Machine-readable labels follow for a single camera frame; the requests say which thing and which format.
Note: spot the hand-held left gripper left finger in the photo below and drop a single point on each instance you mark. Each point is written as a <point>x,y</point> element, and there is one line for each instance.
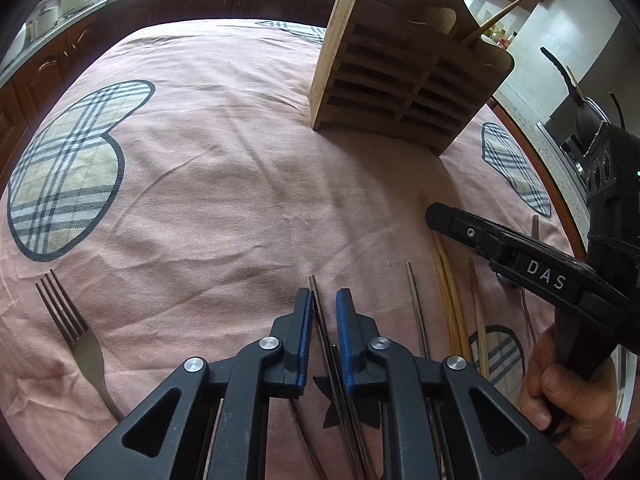
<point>306,320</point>

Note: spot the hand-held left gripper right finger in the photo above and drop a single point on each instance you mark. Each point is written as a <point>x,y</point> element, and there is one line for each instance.
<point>342,320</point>

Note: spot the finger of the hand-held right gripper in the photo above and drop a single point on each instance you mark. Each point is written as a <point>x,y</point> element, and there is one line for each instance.
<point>450,220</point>

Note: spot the metal chopstick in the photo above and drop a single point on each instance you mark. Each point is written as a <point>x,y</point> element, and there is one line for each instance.
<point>418,310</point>
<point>356,435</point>
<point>326,340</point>
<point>307,440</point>

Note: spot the light bamboo chopstick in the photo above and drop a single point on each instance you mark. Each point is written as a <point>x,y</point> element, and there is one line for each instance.
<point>456,300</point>
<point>447,300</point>

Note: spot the dark wooden chopstick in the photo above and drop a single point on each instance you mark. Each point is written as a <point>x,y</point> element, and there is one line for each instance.
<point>478,320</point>

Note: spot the wooden utensil holder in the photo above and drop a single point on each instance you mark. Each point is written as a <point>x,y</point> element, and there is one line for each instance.
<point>400,85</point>

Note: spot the person's right forearm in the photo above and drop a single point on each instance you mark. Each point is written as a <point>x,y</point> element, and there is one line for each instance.
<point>607,450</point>

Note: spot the person's right hand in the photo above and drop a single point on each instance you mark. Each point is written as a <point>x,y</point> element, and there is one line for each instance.
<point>565,395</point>

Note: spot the slim metal utensil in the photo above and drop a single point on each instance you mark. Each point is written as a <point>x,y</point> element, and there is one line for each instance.
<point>535,227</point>

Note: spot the pink plaid-heart tablecloth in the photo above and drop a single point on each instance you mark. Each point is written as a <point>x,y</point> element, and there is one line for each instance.
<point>225,185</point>

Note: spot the metal fork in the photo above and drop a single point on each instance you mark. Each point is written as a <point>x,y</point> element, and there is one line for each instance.
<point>85,350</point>

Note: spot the small white pot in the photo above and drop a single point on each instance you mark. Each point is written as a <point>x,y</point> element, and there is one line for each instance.
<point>48,17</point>

